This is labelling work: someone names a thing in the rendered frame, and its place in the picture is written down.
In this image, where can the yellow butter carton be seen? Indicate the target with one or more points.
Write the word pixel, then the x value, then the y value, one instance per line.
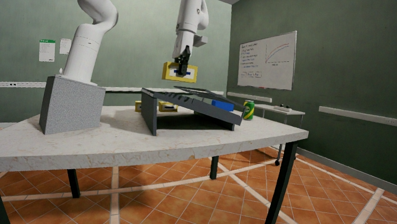
pixel 167 107
pixel 138 106
pixel 170 72

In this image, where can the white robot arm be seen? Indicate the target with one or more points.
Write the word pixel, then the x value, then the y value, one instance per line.
pixel 192 16

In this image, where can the green and yellow drink can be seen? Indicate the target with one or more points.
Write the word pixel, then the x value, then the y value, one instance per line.
pixel 248 115

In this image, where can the blue open box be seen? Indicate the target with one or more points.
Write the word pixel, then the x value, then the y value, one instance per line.
pixel 223 105

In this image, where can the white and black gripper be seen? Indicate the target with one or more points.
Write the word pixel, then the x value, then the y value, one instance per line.
pixel 183 47

